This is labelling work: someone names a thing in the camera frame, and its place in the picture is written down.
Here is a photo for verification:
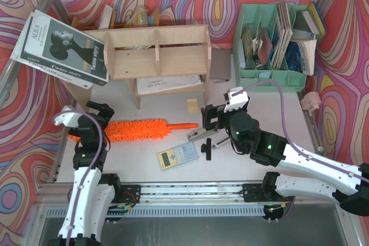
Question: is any orange microfiber duster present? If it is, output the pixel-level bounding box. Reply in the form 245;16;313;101
67;118;199;143

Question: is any large black-cover book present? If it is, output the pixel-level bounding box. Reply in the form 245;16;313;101
11;10;109;89

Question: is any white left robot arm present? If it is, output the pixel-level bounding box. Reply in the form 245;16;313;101
48;101;121;245

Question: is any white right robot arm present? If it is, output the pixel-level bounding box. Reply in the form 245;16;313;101
201;105;368;217

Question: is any wooden bookshelf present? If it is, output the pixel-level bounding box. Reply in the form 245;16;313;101
103;25;213;110

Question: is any grey and black stapler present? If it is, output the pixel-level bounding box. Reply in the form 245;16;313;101
187;128;220;142

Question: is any yellow sticky note pad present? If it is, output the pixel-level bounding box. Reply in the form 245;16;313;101
187;98;199;113

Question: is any black stapler remover tool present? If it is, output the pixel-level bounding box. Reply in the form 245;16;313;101
212;137;230;149

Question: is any wooden book stand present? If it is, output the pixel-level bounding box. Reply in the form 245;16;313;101
62;5;161;111

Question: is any black plastic clip piece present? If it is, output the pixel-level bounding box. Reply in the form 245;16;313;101
201;138;212;161

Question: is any white paper booklet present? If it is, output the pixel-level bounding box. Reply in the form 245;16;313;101
137;75;204;94

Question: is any gold scientific calculator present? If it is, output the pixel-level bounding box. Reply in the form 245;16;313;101
157;142;199;170

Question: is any grey notebook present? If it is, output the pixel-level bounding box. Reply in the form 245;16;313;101
210;48;231;80

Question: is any red brown booklet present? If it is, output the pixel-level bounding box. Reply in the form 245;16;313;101
258;29;273;66

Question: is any green desk organizer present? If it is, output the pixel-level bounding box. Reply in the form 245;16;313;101
232;3;307;92

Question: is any pink plastic piggy toy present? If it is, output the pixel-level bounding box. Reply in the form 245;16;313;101
300;91;321;115

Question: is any blue and yellow book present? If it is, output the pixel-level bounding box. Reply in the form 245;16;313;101
293;2;326;40

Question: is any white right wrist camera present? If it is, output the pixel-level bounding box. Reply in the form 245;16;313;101
224;87;249;113

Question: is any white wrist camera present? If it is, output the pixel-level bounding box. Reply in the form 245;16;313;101
52;105;86;128
224;87;249;113

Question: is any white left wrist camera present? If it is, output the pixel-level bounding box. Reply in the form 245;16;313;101
52;105;86;128

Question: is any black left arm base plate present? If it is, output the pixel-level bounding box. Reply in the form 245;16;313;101
100;184;142;225

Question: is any aluminium front rail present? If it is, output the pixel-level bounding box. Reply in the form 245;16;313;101
35;174;261;206

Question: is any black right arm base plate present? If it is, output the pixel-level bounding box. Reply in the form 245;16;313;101
239;180;296;224

